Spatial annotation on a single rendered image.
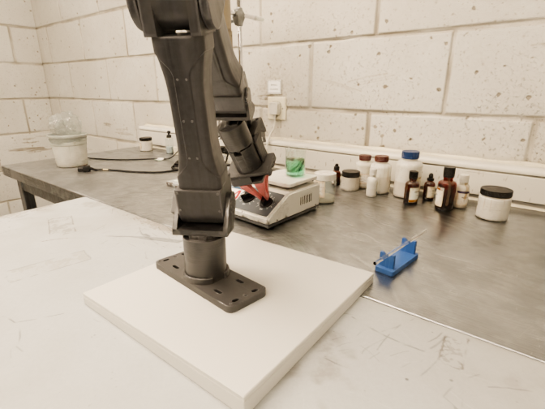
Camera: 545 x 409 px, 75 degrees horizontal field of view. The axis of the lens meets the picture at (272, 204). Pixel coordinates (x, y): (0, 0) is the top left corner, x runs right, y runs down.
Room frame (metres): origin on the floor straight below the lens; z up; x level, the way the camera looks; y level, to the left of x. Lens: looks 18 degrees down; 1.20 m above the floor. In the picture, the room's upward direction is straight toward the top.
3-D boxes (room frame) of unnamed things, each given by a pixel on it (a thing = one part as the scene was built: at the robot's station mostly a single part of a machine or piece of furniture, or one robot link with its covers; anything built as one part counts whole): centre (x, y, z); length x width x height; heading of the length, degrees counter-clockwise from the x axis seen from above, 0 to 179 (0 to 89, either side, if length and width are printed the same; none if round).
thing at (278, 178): (0.87, -0.03, 0.98); 0.12 x 0.12 x 0.01; 49
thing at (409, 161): (0.99, -0.39, 0.96); 0.07 x 0.07 x 0.13
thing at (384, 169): (1.03, -0.32, 0.95); 0.06 x 0.06 x 0.11
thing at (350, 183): (1.06, -0.24, 0.93); 0.05 x 0.05 x 0.06
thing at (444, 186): (0.88, -0.45, 0.95); 0.04 x 0.04 x 0.11
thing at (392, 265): (0.57, -0.22, 0.92); 0.10 x 0.03 x 0.04; 135
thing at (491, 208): (0.81, -0.53, 0.94); 0.07 x 0.07 x 0.07
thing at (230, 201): (0.50, 0.10, 1.02); 0.09 x 0.06 x 0.06; 83
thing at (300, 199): (0.85, -0.02, 0.94); 0.22 x 0.13 x 0.08; 139
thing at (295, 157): (0.87, -0.06, 1.02); 0.06 x 0.05 x 0.08; 107
